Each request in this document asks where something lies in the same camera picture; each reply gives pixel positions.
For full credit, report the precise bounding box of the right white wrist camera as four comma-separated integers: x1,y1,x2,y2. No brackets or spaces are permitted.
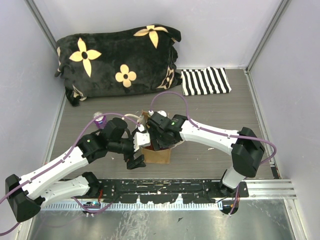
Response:
147,110,168,118

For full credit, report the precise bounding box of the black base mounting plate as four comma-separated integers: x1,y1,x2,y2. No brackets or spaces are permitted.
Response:
99,179,236,204

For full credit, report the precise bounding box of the purple can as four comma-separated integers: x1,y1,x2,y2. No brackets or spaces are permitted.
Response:
93,111,107,129

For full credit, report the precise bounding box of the aluminium rail frame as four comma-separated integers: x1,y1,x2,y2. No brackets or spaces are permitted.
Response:
41,179,297,214

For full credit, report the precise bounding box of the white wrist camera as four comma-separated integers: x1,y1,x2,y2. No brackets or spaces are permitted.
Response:
133,125,151,152
147,110,168,118

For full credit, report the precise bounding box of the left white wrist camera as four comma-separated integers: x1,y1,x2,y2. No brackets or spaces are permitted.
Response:
133,125,151,152

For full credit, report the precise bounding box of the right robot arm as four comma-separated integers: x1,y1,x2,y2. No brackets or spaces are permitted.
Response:
146,111,265,197

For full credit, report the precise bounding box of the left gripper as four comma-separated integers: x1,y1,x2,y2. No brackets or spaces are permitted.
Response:
108,128,147,169

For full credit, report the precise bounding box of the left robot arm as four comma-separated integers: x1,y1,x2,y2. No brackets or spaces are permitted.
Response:
5,117,150,223

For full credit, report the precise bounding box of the black white striped cloth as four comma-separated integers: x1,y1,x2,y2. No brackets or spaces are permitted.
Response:
181,66,232,96

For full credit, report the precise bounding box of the black floral plush blanket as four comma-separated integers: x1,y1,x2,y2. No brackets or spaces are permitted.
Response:
55,24,182,107

